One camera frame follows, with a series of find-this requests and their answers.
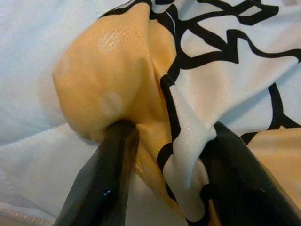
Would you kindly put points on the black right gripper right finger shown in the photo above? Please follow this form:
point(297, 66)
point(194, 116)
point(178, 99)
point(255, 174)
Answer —
point(249, 183)

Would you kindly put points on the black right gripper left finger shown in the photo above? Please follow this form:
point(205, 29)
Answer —
point(101, 183)

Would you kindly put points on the yellow egg print quilt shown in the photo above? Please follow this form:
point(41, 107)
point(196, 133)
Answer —
point(211, 70)

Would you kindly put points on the white quilted mattress pad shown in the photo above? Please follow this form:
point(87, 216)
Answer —
point(30, 70)

